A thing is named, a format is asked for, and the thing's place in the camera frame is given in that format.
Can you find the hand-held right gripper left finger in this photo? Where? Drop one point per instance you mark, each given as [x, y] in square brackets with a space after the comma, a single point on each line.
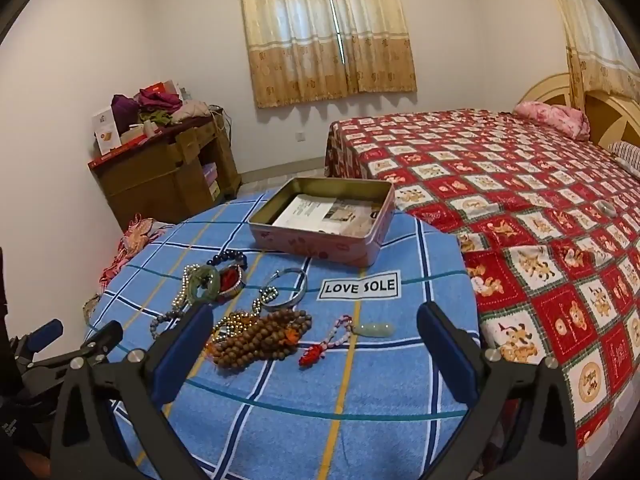
[185, 350]

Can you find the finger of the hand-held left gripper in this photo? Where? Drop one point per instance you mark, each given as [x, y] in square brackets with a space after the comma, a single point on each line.
[45, 334]
[97, 337]

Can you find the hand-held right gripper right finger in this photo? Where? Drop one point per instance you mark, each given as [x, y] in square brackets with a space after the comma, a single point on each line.
[445, 355]

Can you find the green jade bangle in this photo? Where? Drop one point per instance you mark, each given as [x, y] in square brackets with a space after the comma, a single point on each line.
[215, 286]

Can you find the silver bangle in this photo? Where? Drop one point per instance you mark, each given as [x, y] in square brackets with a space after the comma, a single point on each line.
[300, 292]

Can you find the pink tin box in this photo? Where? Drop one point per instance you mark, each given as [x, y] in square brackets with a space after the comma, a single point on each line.
[320, 252]

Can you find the white cloth label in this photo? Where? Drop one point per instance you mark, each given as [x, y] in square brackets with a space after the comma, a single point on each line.
[360, 287]

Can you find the pink fringed cloth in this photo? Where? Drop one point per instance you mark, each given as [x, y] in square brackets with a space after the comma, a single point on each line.
[140, 235]

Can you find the blue plaid tablecloth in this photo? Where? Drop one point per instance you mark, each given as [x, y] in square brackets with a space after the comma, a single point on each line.
[320, 440]

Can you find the brown wooden cabinet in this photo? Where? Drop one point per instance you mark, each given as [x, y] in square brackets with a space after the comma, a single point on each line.
[160, 180]

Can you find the pink boxes in cabinet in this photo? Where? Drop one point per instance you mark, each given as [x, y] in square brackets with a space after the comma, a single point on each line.
[210, 180]

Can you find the bed with red printed bedspread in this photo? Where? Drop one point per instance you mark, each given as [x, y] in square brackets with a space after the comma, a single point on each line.
[500, 185]

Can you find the red flat box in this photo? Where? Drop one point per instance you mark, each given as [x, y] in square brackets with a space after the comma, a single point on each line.
[125, 152]

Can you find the white printed box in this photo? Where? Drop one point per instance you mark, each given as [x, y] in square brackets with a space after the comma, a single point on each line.
[106, 132]

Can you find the pale jade bangle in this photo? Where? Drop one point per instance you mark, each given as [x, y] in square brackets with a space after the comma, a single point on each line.
[600, 208]

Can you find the green cloth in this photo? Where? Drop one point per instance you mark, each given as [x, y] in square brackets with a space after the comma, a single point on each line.
[157, 117]

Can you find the purple cloth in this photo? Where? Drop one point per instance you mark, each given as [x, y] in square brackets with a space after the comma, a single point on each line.
[124, 109]

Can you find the pale pink cloth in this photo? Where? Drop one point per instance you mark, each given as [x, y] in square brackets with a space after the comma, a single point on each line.
[192, 110]

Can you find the magenta cloth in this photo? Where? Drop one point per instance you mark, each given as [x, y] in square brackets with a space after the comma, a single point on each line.
[160, 99]

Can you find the pink pillow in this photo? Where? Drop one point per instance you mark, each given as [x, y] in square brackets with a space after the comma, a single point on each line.
[555, 117]

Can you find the striped pillow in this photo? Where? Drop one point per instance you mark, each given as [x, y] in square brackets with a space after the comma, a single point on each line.
[627, 157]

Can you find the cream wooden headboard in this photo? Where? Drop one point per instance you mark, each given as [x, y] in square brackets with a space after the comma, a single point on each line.
[610, 115]

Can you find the beige patterned window curtain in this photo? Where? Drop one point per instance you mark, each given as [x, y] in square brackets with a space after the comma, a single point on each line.
[595, 35]
[325, 35]

